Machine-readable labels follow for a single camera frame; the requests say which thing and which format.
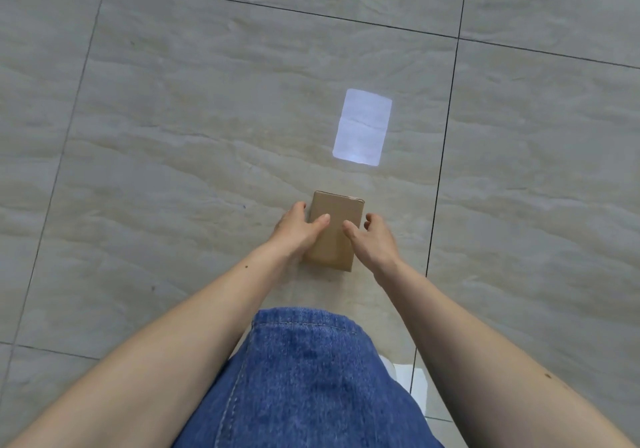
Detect person's right hand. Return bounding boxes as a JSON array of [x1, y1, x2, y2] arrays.
[[342, 213, 403, 278]]

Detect person's left hand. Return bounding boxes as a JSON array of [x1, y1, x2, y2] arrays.
[[267, 201, 331, 266]]

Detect person's right forearm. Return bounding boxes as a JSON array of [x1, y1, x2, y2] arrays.
[[374, 261, 640, 448]]

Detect blue denim jeans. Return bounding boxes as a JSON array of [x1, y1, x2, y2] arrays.
[[172, 307, 445, 448]]

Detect small brown cardboard box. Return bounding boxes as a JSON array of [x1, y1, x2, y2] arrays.
[[301, 190, 366, 274]]

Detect person's left forearm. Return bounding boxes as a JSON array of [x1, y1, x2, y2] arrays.
[[0, 242, 297, 448]]

